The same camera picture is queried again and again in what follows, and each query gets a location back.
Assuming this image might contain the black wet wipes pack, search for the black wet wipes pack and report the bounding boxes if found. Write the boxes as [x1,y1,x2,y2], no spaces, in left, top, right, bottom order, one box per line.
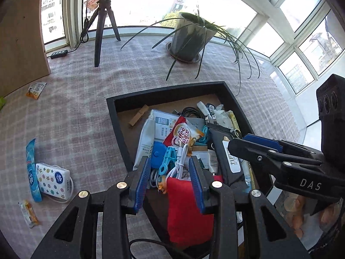
[207,123,251,192]

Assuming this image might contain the blue wet wipe sachet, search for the blue wet wipe sachet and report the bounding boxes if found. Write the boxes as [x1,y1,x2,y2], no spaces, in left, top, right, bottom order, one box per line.
[26,139,42,202]

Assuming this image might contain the star pattern tissue pack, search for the star pattern tissue pack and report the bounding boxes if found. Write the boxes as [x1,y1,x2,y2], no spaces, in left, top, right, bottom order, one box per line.
[36,163,74,202]

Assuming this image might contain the red cloth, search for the red cloth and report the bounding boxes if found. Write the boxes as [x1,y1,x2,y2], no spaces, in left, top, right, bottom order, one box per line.
[167,177,213,247]

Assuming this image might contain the red coffee mate sachet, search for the red coffee mate sachet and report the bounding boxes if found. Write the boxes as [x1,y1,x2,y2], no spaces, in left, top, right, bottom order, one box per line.
[163,116,204,148]

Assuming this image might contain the white usb cable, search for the white usb cable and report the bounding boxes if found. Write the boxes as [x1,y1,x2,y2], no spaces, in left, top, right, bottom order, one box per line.
[149,143,192,190]

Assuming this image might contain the blue plastic clothespin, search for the blue plastic clothespin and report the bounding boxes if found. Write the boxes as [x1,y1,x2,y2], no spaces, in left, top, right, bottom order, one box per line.
[158,146,177,175]

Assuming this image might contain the grey cream tube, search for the grey cream tube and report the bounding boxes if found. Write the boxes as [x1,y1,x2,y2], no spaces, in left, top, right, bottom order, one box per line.
[133,115,155,171]

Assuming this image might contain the wooden clothespin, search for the wooden clothespin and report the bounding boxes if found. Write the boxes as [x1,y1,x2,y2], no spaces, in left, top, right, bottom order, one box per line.
[129,105,149,127]

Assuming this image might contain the right hand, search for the right hand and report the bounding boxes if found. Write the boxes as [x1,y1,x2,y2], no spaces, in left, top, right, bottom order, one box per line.
[284,195,341,240]

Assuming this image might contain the small snack bar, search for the small snack bar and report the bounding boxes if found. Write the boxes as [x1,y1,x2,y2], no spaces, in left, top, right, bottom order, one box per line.
[18,200,39,229]

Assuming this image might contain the black storage tray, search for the black storage tray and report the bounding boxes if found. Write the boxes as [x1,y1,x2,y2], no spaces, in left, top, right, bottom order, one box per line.
[107,81,273,258]

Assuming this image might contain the plaid tablecloth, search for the plaid tablecloth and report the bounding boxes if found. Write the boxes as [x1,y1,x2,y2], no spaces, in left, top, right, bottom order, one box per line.
[1,35,302,258]

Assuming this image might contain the potted spider plant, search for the potted spider plant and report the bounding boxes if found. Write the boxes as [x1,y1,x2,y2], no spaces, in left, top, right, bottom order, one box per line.
[122,12,261,91]

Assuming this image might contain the green tube bottle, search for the green tube bottle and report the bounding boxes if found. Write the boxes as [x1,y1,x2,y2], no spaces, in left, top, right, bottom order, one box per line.
[0,97,6,110]

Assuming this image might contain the wooden back board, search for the wooden back board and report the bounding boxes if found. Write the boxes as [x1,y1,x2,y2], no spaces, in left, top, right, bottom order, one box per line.
[1,0,50,96]

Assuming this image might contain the black tripod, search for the black tripod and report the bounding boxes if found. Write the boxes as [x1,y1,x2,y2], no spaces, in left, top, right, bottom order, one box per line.
[80,0,121,67]

